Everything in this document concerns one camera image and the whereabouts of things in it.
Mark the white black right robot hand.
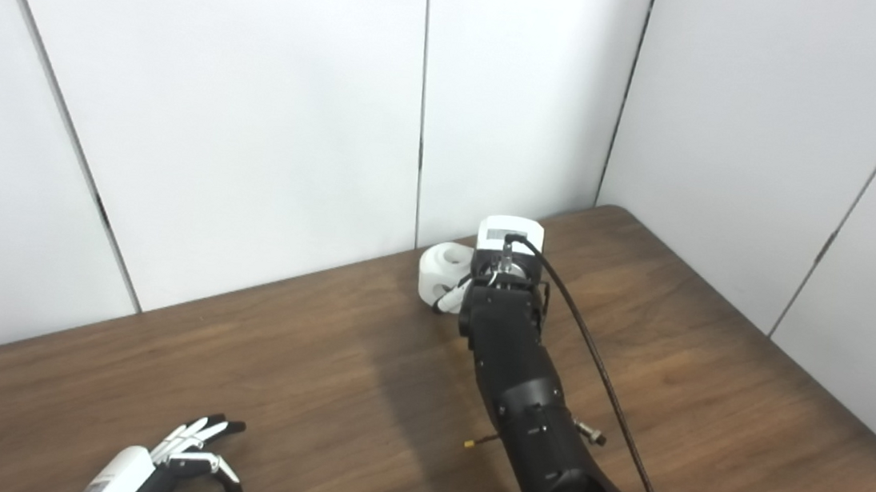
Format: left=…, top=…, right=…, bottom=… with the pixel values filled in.
left=435, top=210, right=558, bottom=326

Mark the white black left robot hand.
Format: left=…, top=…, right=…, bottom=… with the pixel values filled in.
left=77, top=401, right=250, bottom=492

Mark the round white plastic piece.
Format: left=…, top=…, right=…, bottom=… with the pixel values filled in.
left=414, top=240, right=478, bottom=314

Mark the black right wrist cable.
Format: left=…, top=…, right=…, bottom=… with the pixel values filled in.
left=480, top=234, right=710, bottom=492

